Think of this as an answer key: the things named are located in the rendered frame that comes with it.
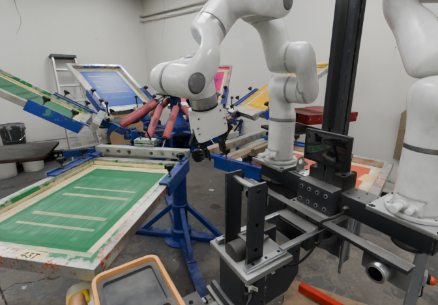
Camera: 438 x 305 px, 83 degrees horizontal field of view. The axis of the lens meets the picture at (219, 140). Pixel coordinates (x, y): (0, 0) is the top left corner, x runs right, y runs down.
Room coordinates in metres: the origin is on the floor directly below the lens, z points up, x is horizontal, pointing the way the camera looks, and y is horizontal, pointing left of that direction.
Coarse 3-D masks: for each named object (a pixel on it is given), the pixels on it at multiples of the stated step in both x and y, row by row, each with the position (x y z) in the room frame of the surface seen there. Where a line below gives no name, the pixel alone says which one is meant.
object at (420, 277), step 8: (416, 256) 0.85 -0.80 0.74; (424, 256) 0.83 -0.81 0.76; (416, 264) 0.84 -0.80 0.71; (424, 264) 0.83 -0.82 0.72; (416, 272) 0.84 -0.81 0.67; (424, 272) 0.84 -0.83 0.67; (416, 280) 0.84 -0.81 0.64; (424, 280) 0.82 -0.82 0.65; (416, 288) 0.83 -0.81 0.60; (408, 296) 0.84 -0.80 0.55; (416, 296) 0.83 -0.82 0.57; (408, 304) 0.84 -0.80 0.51
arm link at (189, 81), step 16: (208, 16) 0.64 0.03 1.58; (192, 32) 0.66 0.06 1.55; (208, 32) 0.60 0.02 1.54; (224, 32) 0.66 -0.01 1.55; (208, 48) 0.57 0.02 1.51; (176, 64) 0.57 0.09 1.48; (192, 64) 0.54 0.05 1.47; (208, 64) 0.56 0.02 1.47; (176, 80) 0.53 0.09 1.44; (192, 80) 0.53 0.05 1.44; (208, 80) 0.57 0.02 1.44; (176, 96) 0.58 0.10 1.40; (192, 96) 0.55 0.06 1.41
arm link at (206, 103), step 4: (216, 92) 0.68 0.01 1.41; (212, 96) 0.65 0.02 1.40; (216, 96) 0.67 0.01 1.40; (192, 100) 0.65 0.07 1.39; (196, 100) 0.64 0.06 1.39; (200, 100) 0.64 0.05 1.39; (204, 100) 0.64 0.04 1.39; (208, 100) 0.64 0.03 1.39; (212, 100) 0.65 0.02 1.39; (216, 100) 0.66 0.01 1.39; (192, 104) 0.65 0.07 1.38; (196, 104) 0.64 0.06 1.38; (200, 104) 0.64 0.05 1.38; (204, 104) 0.64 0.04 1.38; (208, 104) 0.64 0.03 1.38; (212, 104) 0.65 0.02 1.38; (192, 108) 0.66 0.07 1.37; (196, 108) 0.65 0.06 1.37; (200, 108) 0.64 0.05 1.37; (204, 108) 0.64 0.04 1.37; (208, 108) 0.65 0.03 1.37
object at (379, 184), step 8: (256, 144) 1.63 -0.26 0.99; (232, 152) 1.44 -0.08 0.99; (240, 152) 1.46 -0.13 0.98; (248, 152) 1.54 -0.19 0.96; (352, 160) 1.37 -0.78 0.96; (360, 160) 1.35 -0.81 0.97; (368, 160) 1.32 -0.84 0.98; (376, 160) 1.30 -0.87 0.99; (384, 160) 1.30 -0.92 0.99; (384, 168) 1.19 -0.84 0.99; (392, 168) 1.28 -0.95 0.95; (264, 176) 1.13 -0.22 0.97; (384, 176) 1.09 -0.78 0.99; (376, 184) 0.99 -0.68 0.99; (384, 184) 1.02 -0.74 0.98; (376, 192) 0.92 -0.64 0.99
